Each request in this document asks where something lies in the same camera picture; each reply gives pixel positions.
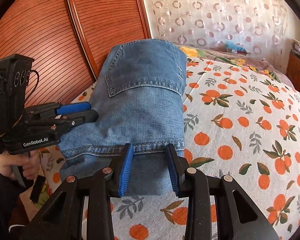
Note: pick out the wooden cabinet counter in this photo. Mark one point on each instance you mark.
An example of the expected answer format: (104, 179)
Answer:
(298, 67)

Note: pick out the blue denim pants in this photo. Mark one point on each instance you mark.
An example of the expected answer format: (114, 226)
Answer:
(140, 105)

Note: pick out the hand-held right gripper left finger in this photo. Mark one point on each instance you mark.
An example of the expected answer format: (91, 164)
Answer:
(126, 170)

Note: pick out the orange fruit print bed sheet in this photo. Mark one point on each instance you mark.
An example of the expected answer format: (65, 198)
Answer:
(245, 140)

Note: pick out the person's left forearm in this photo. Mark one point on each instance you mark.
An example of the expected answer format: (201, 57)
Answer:
(2, 200)

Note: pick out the sheer circle pattern curtain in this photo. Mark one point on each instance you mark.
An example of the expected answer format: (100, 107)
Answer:
(215, 12)

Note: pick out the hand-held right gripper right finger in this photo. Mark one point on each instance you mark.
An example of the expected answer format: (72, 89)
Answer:
(172, 170)

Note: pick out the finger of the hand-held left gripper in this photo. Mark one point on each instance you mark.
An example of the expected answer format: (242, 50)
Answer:
(87, 116)
(72, 108)

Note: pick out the person's left hand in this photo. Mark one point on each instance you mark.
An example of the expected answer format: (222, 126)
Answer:
(5, 165)

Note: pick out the wooden slatted wardrobe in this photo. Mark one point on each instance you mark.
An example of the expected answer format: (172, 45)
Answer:
(52, 42)

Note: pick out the pink floral blanket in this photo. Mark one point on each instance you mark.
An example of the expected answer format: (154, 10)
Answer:
(268, 66)

